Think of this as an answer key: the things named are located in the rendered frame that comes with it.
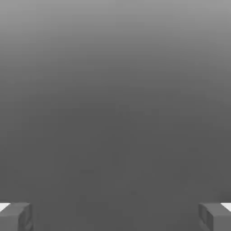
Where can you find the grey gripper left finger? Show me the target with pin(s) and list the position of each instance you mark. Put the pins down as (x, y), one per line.
(14, 217)

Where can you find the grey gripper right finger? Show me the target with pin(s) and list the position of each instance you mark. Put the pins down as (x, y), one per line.
(216, 218)

